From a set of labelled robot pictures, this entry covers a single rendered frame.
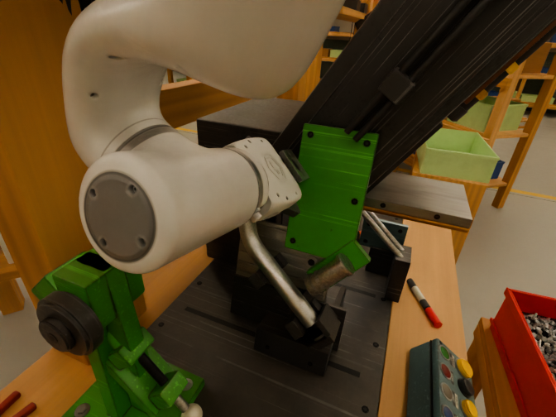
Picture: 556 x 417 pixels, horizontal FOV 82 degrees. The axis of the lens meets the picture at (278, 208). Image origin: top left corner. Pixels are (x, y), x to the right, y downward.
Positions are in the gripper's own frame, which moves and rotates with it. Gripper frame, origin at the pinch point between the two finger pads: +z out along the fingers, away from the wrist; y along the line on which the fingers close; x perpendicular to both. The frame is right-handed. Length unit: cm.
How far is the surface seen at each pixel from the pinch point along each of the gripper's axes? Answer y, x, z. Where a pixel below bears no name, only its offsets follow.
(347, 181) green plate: -6.6, -6.9, 2.7
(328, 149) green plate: -0.9, -7.4, 2.7
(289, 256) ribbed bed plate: -12.0, 9.2, 4.2
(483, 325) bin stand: -54, -8, 36
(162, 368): -13.9, 24.2, -16.8
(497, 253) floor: -117, -27, 226
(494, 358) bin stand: -56, -7, 27
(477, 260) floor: -109, -13, 210
